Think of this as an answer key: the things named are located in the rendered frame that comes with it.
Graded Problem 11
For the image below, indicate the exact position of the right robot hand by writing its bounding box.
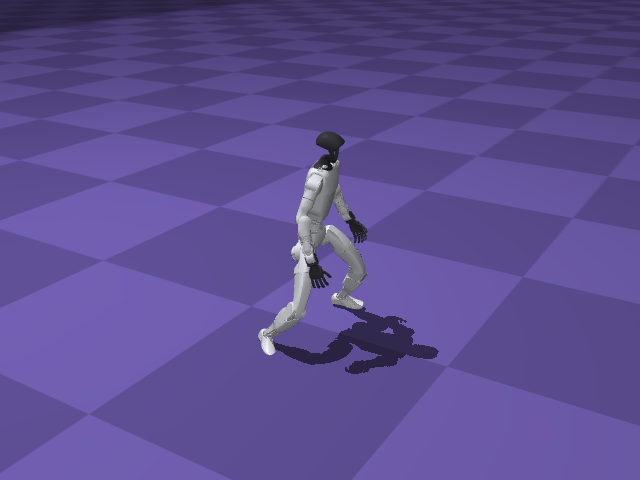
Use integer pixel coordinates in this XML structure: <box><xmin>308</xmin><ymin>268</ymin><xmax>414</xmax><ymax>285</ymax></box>
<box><xmin>305</xmin><ymin>253</ymin><xmax>331</xmax><ymax>288</ymax></box>

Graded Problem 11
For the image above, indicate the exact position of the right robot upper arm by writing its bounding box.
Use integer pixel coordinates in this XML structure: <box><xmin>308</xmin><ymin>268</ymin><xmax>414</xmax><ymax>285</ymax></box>
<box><xmin>296</xmin><ymin>174</ymin><xmax>323</xmax><ymax>225</ymax></box>

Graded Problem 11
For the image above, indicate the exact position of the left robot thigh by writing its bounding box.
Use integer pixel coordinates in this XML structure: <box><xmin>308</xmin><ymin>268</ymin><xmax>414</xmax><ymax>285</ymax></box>
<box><xmin>321</xmin><ymin>225</ymin><xmax>365</xmax><ymax>281</ymax></box>

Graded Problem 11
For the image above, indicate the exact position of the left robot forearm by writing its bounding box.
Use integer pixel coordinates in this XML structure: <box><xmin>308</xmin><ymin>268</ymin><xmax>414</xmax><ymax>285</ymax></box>
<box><xmin>333</xmin><ymin>184</ymin><xmax>352</xmax><ymax>221</ymax></box>

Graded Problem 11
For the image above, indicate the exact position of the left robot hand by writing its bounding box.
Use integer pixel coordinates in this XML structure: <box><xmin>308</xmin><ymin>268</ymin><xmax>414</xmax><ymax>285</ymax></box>
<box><xmin>345</xmin><ymin>211</ymin><xmax>367</xmax><ymax>243</ymax></box>

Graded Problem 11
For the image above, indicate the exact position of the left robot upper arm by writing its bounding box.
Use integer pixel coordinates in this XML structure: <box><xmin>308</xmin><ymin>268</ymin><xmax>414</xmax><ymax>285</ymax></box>
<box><xmin>334</xmin><ymin>160</ymin><xmax>341</xmax><ymax>197</ymax></box>

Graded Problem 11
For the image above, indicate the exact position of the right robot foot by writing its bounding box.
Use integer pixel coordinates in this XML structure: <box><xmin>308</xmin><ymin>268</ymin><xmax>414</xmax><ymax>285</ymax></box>
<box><xmin>258</xmin><ymin>329</ymin><xmax>276</xmax><ymax>355</ymax></box>

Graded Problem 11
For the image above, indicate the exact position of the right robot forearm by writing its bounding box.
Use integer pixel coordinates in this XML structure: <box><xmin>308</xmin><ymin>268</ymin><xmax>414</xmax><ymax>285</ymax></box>
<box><xmin>297</xmin><ymin>216</ymin><xmax>316</xmax><ymax>264</ymax></box>

